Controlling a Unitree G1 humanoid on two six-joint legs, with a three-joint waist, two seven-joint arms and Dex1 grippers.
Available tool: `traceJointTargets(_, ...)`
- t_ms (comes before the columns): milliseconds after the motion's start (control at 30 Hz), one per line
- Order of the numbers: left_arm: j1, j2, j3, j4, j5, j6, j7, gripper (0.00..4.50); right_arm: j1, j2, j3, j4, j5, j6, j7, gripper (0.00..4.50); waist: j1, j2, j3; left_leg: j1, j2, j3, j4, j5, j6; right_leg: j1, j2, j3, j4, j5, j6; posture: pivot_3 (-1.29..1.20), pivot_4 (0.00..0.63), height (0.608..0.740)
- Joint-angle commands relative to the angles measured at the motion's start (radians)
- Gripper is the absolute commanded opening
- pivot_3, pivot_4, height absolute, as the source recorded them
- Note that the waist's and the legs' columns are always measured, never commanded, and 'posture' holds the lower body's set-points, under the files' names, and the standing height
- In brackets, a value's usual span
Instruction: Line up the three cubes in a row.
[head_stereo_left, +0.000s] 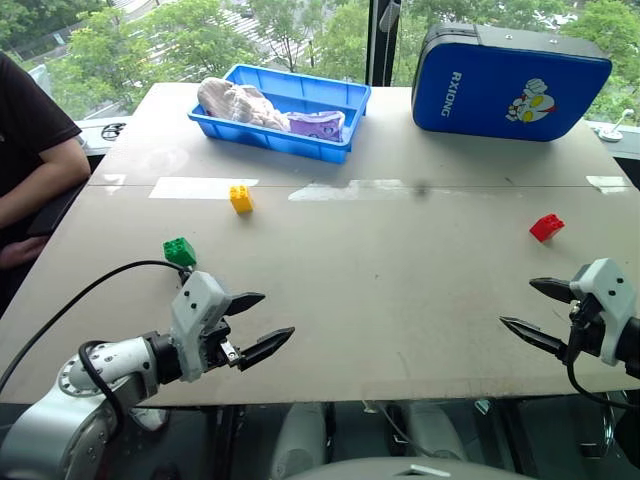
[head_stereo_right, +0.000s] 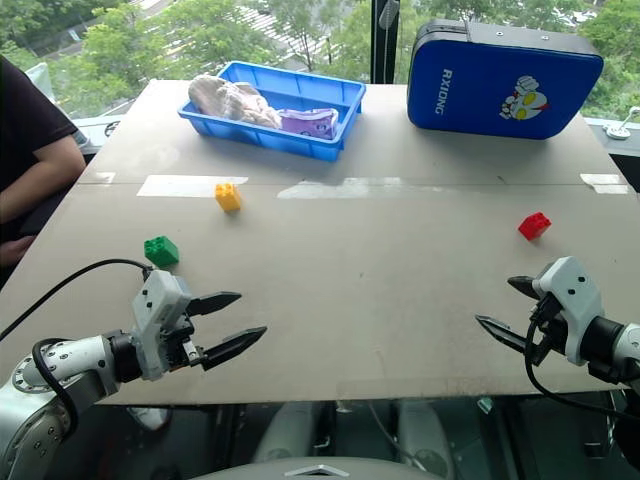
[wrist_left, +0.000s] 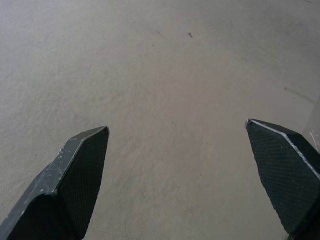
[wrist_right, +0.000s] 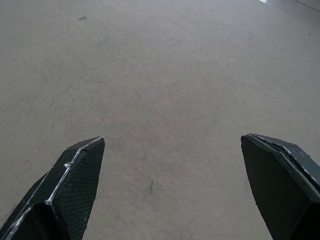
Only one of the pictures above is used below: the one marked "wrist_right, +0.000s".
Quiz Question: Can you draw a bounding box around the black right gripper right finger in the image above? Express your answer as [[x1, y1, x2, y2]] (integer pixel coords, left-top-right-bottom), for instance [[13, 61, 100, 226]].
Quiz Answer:
[[240, 133, 320, 240]]

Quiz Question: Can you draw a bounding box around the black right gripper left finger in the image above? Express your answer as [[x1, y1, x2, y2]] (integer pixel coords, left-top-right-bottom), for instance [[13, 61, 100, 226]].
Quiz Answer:
[[0, 136, 106, 240]]

